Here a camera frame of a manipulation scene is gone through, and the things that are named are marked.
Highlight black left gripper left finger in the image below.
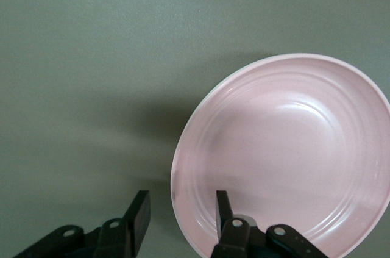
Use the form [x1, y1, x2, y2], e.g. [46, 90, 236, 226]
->
[13, 190, 151, 258]

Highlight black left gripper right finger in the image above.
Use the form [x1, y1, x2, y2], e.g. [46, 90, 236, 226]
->
[211, 190, 328, 258]

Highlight brown table cover sheet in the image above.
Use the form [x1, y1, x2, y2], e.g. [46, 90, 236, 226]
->
[0, 0, 390, 258]

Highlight pink plate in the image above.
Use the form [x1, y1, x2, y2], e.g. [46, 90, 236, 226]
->
[169, 53, 390, 258]

